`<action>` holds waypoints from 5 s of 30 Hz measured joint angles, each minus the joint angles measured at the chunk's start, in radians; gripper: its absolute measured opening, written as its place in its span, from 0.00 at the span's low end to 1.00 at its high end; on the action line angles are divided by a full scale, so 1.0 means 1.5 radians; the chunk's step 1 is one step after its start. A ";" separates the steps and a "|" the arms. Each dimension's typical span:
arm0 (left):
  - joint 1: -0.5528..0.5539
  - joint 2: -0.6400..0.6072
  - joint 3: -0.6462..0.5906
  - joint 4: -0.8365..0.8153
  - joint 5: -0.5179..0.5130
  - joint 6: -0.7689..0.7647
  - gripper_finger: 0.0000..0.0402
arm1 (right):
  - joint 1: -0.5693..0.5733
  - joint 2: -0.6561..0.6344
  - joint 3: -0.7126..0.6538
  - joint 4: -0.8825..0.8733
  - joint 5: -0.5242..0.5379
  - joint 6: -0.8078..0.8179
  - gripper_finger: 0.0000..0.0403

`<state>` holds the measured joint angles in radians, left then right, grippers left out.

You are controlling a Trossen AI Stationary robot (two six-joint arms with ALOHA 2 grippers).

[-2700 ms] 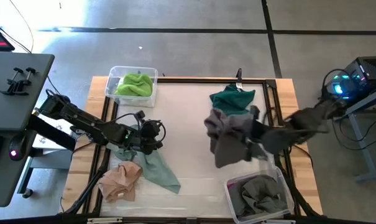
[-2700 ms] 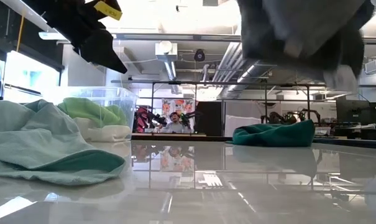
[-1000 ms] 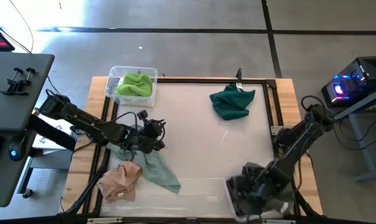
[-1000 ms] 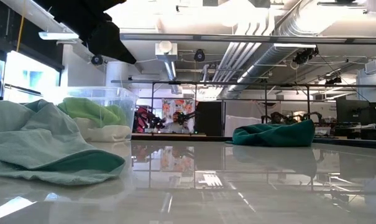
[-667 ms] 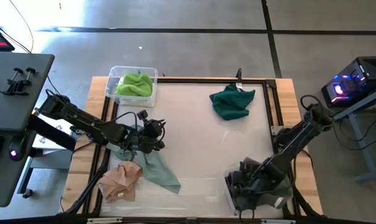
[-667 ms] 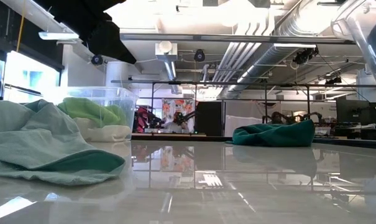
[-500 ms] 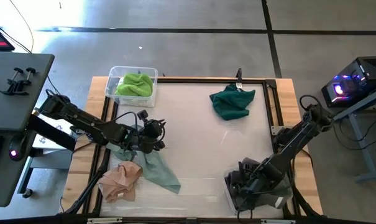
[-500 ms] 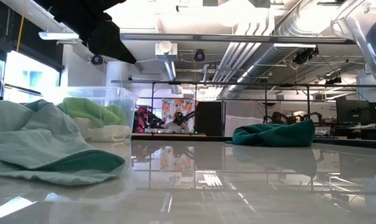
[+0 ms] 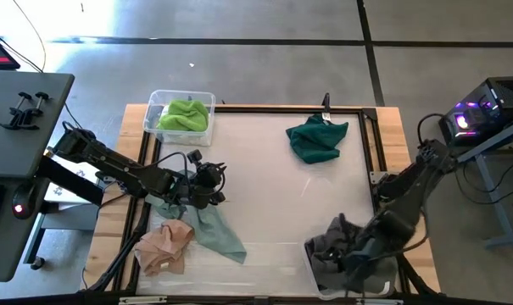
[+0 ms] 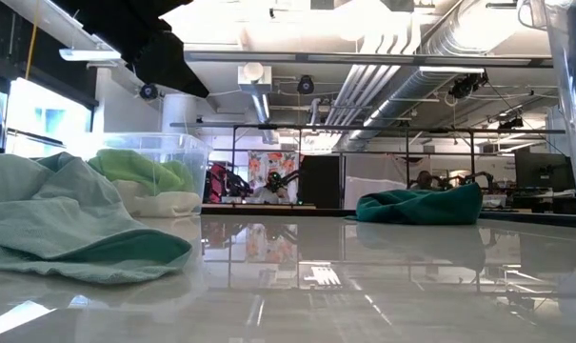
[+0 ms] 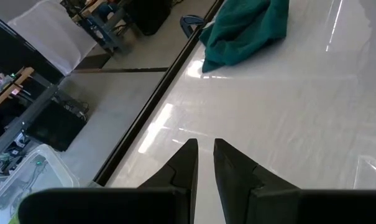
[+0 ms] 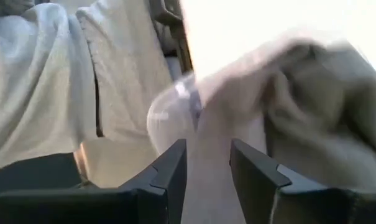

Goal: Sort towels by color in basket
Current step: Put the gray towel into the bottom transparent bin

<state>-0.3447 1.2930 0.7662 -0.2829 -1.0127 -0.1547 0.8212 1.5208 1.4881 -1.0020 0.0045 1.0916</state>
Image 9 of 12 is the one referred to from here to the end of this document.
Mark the black metal table frame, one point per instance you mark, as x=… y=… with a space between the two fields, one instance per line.
x=260 y=109

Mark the black lit computer tower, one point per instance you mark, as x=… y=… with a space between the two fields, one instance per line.
x=489 y=114

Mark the black caster wheel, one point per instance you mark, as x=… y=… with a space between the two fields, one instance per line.
x=37 y=263

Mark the sage green towel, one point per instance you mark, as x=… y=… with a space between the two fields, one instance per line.
x=218 y=237

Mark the grey metal stand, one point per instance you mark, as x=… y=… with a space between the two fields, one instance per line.
x=493 y=199

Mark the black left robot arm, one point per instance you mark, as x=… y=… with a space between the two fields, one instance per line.
x=112 y=163

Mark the grey desk leg base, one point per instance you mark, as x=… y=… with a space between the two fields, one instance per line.
x=65 y=220

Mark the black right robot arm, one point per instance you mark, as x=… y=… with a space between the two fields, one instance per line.
x=404 y=203

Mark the black computer mouse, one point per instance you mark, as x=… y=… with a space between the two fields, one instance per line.
x=23 y=201

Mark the lime green towel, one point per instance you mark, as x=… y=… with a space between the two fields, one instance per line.
x=184 y=116

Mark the black screw clamp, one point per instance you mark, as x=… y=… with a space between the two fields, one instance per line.
x=35 y=112
x=14 y=123

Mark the dark green towel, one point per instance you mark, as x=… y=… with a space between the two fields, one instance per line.
x=315 y=140

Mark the clear plastic bin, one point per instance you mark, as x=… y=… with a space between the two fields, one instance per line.
x=313 y=284
x=180 y=137

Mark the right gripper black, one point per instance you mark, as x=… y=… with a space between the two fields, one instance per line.
x=360 y=256

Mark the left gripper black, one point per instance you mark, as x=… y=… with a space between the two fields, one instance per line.
x=205 y=186

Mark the black clamp post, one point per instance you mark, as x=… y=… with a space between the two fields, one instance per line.
x=326 y=101

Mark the beige towel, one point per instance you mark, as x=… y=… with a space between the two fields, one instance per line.
x=163 y=250

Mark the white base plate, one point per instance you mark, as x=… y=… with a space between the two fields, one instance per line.
x=59 y=190

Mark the grey desk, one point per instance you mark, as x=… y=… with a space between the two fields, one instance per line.
x=18 y=144

